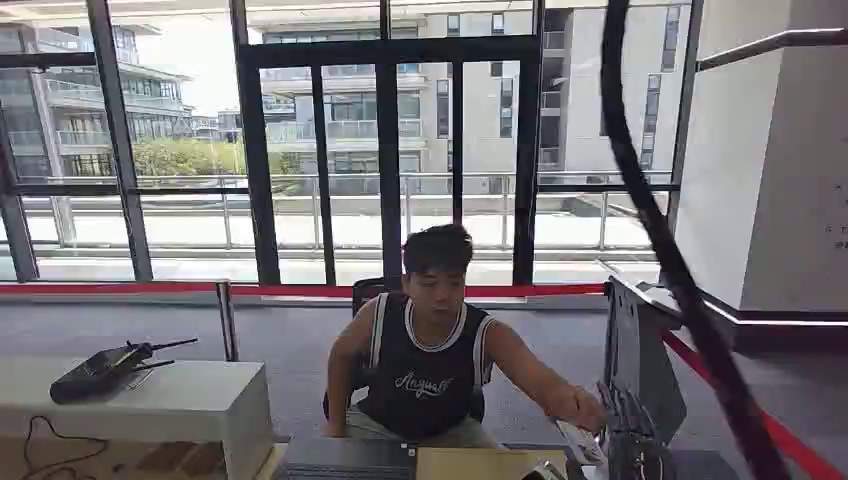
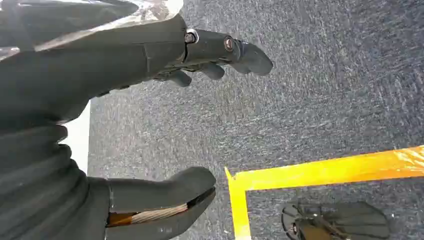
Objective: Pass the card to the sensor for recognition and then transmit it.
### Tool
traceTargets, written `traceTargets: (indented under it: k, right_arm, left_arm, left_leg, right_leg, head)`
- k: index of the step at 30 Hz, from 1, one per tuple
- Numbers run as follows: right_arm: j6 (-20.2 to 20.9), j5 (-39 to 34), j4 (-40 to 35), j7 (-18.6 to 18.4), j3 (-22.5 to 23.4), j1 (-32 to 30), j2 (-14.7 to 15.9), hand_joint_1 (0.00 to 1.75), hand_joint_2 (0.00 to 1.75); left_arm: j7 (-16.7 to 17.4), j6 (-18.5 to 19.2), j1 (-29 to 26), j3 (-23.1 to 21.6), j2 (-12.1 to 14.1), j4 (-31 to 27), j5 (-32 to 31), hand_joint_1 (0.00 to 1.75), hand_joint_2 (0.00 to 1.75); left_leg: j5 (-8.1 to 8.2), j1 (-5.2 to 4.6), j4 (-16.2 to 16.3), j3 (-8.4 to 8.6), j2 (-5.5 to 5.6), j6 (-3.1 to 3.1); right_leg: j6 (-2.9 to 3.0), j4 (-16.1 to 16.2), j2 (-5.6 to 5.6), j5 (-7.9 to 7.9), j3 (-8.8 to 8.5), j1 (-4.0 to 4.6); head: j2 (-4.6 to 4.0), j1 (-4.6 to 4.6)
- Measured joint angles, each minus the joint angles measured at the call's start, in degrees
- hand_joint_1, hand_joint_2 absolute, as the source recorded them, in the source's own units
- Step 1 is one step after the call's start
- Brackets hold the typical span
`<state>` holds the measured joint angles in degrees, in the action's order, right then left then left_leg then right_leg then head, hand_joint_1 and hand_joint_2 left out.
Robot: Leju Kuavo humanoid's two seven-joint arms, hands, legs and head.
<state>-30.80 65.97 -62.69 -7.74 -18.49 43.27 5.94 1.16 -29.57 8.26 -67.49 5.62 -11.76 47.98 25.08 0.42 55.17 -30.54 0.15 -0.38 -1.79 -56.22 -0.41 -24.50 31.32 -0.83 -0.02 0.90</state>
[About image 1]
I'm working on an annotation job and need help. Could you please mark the thin black cable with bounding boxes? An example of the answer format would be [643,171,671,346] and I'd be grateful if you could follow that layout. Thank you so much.
[22,415,111,480]

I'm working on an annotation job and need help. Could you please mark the person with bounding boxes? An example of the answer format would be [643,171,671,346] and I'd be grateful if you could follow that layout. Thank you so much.
[322,223,609,450]

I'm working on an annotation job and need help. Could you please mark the white card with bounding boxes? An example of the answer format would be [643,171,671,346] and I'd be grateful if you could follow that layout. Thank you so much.
[555,418,608,466]

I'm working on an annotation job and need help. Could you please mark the grey wall handrail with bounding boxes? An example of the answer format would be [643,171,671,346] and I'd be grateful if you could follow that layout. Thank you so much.
[695,27,848,73]

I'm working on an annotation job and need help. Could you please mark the dark grey monitor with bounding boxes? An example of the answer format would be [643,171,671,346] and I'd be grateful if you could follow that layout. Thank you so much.
[603,276,688,446]

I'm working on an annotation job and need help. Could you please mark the red barrier belt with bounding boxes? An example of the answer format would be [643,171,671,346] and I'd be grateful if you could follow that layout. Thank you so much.
[0,282,221,296]
[229,282,608,299]
[661,329,848,480]

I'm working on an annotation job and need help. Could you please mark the black door frame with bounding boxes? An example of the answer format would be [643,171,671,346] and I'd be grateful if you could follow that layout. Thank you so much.
[235,34,543,287]

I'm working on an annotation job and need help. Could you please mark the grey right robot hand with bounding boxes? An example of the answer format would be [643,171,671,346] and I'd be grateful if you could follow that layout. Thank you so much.
[594,380,678,480]

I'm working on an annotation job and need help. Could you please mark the white table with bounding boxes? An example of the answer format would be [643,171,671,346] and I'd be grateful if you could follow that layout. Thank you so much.
[0,356,276,480]

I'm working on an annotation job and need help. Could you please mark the metal balcony railing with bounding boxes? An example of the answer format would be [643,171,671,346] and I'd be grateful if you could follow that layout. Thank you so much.
[13,170,674,252]

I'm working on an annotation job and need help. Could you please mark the thick black cable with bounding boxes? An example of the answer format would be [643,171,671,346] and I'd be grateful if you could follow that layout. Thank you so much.
[598,0,791,480]

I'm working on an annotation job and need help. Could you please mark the black office chair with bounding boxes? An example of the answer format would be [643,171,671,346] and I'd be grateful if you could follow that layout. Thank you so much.
[322,276,488,425]

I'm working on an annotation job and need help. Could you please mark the dark grey laptop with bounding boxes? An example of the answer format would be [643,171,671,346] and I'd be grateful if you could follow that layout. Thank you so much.
[270,435,419,480]

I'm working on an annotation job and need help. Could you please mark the grey barrier post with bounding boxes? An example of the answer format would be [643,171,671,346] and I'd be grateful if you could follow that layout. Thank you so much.
[215,280,240,363]

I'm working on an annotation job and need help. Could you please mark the black router with antennas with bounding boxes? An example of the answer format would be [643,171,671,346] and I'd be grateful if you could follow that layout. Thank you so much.
[48,337,200,406]

